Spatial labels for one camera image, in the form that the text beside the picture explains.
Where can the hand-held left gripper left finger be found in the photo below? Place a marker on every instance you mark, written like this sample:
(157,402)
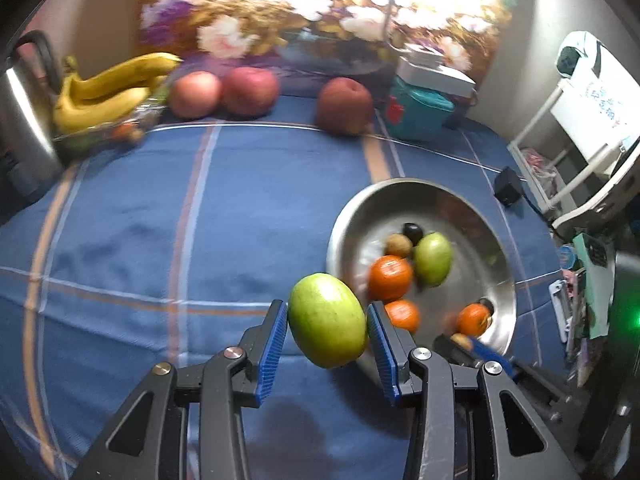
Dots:
(272,355)

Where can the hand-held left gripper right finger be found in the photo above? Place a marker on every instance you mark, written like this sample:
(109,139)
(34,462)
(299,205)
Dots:
(382,355)

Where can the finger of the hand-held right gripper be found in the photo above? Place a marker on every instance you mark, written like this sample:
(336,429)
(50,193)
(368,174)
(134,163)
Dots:
(447,349)
(495,356)

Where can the tangerine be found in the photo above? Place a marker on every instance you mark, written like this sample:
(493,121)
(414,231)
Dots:
(391,277)
(402,315)
(122,132)
(474,320)

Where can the dark plum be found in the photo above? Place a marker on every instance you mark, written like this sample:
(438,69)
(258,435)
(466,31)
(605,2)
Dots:
(413,232)
(486,305)

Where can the small green mango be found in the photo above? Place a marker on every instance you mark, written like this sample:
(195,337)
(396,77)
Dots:
(433,259)

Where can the white clip holder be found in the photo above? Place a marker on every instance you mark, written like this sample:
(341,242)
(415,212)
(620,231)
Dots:
(559,310)

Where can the teal cardboard box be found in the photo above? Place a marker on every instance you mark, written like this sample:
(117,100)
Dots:
(597,285)

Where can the blue round label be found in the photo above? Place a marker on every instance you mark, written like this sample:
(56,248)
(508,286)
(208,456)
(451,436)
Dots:
(567,256)

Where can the blue plaid tablecloth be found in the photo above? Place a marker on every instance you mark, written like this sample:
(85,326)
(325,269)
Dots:
(150,260)

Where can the black power adapter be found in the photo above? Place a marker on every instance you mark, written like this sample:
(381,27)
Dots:
(508,186)

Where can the pink plastic bag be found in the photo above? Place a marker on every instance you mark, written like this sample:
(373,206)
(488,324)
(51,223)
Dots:
(537,170)

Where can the white rack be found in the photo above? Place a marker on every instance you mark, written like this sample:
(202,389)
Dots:
(560,150)

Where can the teal plastic box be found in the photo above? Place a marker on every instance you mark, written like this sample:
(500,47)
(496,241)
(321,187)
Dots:
(420,110)

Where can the dark red apple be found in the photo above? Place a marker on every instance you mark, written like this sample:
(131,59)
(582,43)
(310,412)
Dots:
(345,106)

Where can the white printed paper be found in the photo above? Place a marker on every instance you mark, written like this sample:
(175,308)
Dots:
(595,105)

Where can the pink apple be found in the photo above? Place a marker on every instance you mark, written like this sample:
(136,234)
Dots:
(195,95)

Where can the clear plastic fruit container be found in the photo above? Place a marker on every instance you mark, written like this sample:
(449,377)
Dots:
(110,132)

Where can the stainless steel kettle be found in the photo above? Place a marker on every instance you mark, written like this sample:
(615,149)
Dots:
(25,110)

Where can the white lamp neck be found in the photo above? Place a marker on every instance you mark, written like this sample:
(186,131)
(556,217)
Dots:
(392,5)

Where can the floral wall poster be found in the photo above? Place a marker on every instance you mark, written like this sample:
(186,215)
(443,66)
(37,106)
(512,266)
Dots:
(300,10)

